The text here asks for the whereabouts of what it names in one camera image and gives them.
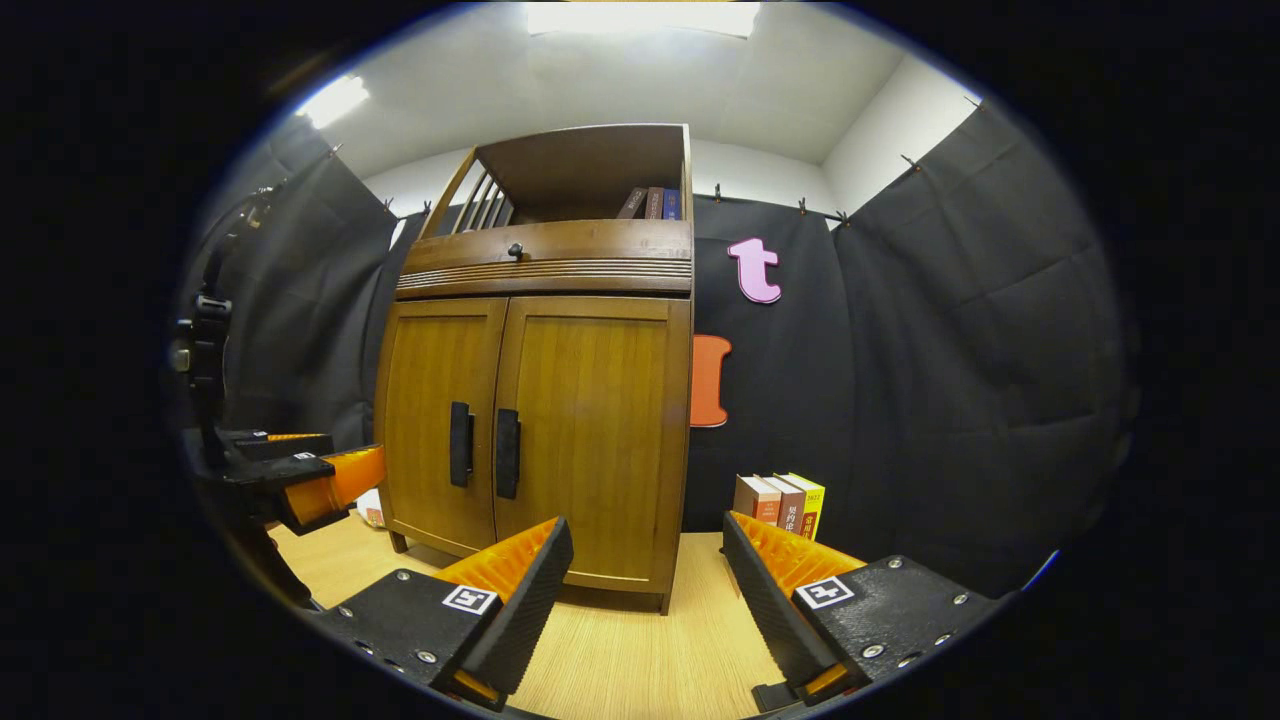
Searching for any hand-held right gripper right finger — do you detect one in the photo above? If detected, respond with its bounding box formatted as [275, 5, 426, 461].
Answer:
[722, 510, 1011, 713]

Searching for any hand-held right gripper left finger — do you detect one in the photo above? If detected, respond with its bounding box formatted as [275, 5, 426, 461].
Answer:
[305, 516, 575, 713]

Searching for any wooden cabinet door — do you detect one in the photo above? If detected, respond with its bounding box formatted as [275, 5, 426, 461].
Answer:
[493, 296, 691, 596]
[383, 298, 509, 558]

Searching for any wooden double-door shoe cabinet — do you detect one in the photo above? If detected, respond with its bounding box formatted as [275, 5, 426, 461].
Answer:
[373, 123, 694, 616]

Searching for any reddish brown thick book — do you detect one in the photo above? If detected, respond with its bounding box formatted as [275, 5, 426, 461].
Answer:
[762, 475, 807, 536]

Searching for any beige and red hardcover book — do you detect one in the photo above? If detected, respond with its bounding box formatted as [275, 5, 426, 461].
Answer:
[733, 474, 783, 526]

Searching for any yellow book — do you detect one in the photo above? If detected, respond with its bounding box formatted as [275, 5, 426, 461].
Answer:
[780, 472, 827, 541]

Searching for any black backdrop cloth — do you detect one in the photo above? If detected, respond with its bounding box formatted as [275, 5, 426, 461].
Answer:
[180, 95, 1136, 601]

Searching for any small ceiling light panel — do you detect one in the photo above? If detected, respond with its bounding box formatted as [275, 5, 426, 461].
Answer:
[297, 75, 371, 129]

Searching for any wooden drawer with black knob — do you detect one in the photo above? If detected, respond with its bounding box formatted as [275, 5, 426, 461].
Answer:
[400, 220, 693, 276]

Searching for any large ceiling light panel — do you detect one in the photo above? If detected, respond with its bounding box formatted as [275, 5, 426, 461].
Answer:
[527, 0, 761, 39]

